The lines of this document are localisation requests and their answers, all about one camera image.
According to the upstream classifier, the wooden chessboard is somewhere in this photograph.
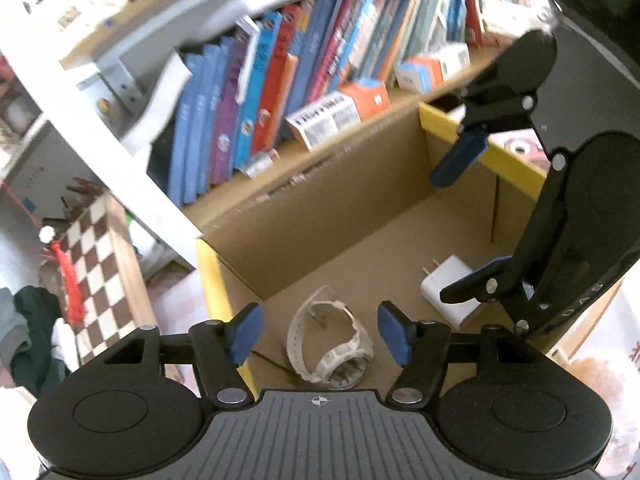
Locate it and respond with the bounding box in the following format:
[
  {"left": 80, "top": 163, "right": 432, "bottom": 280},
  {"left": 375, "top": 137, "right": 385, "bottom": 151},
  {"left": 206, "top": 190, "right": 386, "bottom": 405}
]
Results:
[{"left": 47, "top": 192, "right": 156, "bottom": 376}]

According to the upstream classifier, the white bookshelf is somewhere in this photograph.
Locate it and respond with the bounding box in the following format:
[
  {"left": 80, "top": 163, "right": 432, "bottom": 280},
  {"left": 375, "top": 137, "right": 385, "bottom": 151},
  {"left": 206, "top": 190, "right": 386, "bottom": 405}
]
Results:
[{"left": 0, "top": 0, "right": 551, "bottom": 271}]

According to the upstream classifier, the white charger plug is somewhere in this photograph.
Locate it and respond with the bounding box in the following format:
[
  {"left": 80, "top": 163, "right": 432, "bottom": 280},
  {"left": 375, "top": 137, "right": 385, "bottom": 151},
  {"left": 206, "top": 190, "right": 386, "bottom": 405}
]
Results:
[{"left": 420, "top": 255, "right": 483, "bottom": 331}]

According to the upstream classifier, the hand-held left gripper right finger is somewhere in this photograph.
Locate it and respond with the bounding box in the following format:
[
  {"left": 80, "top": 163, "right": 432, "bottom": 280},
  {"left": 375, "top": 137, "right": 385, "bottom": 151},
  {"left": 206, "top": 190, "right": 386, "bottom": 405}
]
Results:
[{"left": 378, "top": 301, "right": 543, "bottom": 408}]

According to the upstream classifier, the small white red carton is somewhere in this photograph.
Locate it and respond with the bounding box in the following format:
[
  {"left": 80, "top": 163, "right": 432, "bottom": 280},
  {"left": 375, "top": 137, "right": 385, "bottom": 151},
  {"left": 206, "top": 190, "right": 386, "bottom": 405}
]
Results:
[{"left": 245, "top": 149, "right": 280, "bottom": 179}]

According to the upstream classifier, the row of colourful books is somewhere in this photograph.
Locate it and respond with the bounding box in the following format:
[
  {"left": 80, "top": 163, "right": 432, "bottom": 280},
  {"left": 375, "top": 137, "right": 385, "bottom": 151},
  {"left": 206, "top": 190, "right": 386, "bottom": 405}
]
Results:
[{"left": 167, "top": 0, "right": 551, "bottom": 206}]

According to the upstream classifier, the red tassel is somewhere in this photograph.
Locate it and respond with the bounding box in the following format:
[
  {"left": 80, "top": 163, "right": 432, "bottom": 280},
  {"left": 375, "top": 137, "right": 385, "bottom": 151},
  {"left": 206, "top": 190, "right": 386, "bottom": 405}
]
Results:
[{"left": 39, "top": 225, "right": 86, "bottom": 323}]

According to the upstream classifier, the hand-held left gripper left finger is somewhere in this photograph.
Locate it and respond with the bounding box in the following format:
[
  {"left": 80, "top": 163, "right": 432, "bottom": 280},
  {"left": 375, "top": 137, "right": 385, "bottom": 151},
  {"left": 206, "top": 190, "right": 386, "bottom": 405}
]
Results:
[{"left": 102, "top": 303, "right": 264, "bottom": 407}]

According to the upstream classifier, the short white orange carton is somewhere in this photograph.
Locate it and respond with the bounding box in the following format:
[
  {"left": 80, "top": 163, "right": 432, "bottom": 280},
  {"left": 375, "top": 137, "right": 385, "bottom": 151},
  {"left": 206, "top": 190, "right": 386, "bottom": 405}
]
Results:
[{"left": 395, "top": 42, "right": 471, "bottom": 93}]

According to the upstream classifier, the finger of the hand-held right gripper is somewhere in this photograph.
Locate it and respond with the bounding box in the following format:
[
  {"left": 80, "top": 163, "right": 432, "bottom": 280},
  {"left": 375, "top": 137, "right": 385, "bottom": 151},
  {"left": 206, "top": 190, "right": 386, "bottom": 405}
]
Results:
[
  {"left": 439, "top": 154, "right": 572, "bottom": 334},
  {"left": 431, "top": 30, "right": 557, "bottom": 189}
]

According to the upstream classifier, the yellow-edged cardboard box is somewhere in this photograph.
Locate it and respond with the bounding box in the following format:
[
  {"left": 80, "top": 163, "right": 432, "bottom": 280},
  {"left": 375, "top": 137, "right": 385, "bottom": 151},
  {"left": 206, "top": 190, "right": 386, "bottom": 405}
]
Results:
[{"left": 196, "top": 101, "right": 626, "bottom": 396}]

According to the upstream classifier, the long white orange carton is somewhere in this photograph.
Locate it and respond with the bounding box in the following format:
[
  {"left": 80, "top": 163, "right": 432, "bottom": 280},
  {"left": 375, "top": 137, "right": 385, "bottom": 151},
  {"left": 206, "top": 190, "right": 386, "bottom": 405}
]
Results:
[{"left": 285, "top": 80, "right": 391, "bottom": 152}]

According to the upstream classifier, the white wristwatch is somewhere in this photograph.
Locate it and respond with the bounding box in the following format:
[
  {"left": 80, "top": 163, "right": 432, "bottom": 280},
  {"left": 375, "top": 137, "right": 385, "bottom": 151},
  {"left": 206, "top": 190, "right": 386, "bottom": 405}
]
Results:
[{"left": 286, "top": 286, "right": 375, "bottom": 390}]

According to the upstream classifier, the pile of clothes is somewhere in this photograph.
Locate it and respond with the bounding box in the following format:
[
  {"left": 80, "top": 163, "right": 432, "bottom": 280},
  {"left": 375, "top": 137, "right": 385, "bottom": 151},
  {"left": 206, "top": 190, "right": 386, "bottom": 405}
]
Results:
[{"left": 0, "top": 285, "right": 73, "bottom": 396}]

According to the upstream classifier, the pink checkered desk mat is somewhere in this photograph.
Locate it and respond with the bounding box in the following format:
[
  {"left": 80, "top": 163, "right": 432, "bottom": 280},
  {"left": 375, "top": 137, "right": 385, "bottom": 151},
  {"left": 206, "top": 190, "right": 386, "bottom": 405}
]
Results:
[{"left": 145, "top": 127, "right": 640, "bottom": 480}]

